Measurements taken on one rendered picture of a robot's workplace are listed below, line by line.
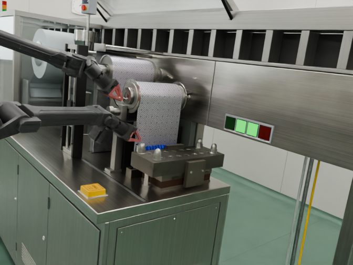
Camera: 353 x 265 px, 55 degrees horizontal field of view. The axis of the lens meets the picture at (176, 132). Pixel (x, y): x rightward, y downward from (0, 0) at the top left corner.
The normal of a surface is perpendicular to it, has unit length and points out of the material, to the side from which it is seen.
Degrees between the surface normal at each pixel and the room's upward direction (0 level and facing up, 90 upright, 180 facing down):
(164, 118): 90
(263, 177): 90
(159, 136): 90
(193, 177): 90
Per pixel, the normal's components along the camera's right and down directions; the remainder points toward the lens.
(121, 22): -0.77, 0.04
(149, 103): 0.63, 0.23
